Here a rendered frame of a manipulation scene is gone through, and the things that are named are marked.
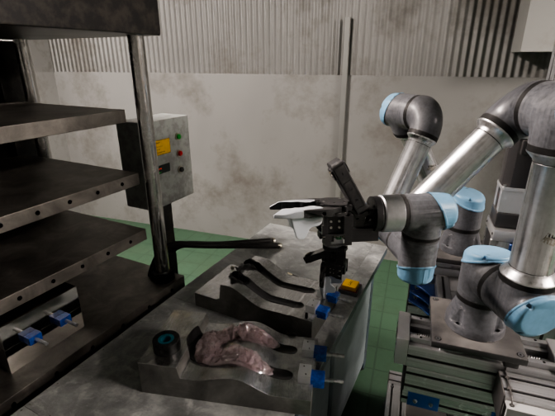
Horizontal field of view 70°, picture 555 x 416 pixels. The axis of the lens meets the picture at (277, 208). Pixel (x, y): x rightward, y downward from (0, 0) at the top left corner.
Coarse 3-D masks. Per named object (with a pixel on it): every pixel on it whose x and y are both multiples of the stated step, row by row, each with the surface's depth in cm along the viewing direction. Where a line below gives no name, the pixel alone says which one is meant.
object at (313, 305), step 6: (312, 300) 141; (318, 300) 141; (306, 306) 138; (312, 306) 137; (318, 306) 140; (324, 306) 140; (312, 312) 138; (318, 312) 137; (324, 312) 136; (324, 318) 137; (342, 318) 136
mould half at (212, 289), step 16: (256, 256) 169; (224, 272) 170; (256, 272) 157; (272, 272) 161; (208, 288) 159; (224, 288) 148; (240, 288) 147; (272, 288) 154; (336, 288) 156; (208, 304) 154; (224, 304) 151; (240, 304) 147; (256, 304) 144; (272, 304) 145; (304, 304) 144; (320, 304) 144; (256, 320) 146; (272, 320) 142; (288, 320) 138; (304, 320) 135; (320, 320) 143; (304, 336) 137
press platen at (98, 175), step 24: (0, 168) 167; (24, 168) 167; (48, 168) 167; (72, 168) 167; (96, 168) 167; (0, 192) 137; (24, 192) 137; (48, 192) 137; (72, 192) 137; (96, 192) 146; (0, 216) 116; (24, 216) 122; (48, 216) 129
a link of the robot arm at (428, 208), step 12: (432, 192) 80; (408, 204) 76; (420, 204) 76; (432, 204) 76; (444, 204) 77; (456, 204) 77; (408, 216) 76; (420, 216) 76; (432, 216) 76; (444, 216) 76; (456, 216) 77; (408, 228) 77; (420, 228) 77; (432, 228) 77; (444, 228) 78
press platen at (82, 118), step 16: (0, 112) 145; (16, 112) 145; (32, 112) 145; (48, 112) 145; (64, 112) 145; (80, 112) 145; (96, 112) 145; (112, 112) 149; (0, 128) 115; (16, 128) 119; (32, 128) 123; (48, 128) 127; (64, 128) 133; (80, 128) 138
